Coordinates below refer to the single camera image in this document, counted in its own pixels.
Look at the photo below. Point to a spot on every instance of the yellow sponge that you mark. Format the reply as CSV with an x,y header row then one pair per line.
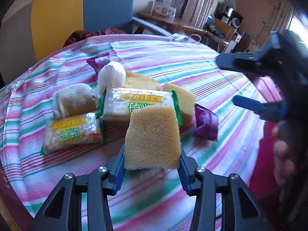
x,y
138,81
152,139
186,102

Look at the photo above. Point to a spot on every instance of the white cardboard box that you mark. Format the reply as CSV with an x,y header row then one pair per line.
x,y
161,7

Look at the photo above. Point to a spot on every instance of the beige sock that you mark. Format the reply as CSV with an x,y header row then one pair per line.
x,y
74,100

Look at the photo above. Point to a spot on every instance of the purple snack packet front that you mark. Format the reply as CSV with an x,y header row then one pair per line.
x,y
206,124

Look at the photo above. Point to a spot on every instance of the patterned curtain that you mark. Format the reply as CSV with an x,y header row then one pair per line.
x,y
196,13

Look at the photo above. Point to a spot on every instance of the snack pack yellow label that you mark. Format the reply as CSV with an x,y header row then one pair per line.
x,y
117,104
72,131

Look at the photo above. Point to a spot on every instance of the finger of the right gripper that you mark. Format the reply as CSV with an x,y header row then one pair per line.
x,y
244,62
272,111

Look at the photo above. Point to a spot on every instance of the purple snack packet rear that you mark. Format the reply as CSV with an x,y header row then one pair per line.
x,y
98,62

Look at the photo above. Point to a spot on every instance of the grey yellow blue headboard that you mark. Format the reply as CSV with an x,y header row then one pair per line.
x,y
42,27

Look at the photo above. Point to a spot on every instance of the white plastic-wrapped ball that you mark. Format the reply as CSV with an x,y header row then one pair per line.
x,y
111,75

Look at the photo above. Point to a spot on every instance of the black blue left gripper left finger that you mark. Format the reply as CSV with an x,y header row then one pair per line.
x,y
62,208

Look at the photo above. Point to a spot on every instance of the person's right hand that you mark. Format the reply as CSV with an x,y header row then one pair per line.
x,y
284,168

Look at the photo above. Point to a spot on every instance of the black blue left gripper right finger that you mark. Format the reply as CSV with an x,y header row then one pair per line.
x,y
227,198

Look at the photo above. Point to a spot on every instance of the black speaker set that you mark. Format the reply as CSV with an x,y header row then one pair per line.
x,y
228,15

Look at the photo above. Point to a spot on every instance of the dark red cloth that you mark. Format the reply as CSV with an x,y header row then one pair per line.
x,y
80,35

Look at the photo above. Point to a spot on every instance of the wooden desk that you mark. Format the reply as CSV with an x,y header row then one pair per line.
x,y
172,25

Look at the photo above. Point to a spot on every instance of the purple snack packet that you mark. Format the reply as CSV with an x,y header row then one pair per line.
x,y
98,62
206,124

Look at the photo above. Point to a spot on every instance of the dark red storage box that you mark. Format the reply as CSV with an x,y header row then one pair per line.
x,y
12,209

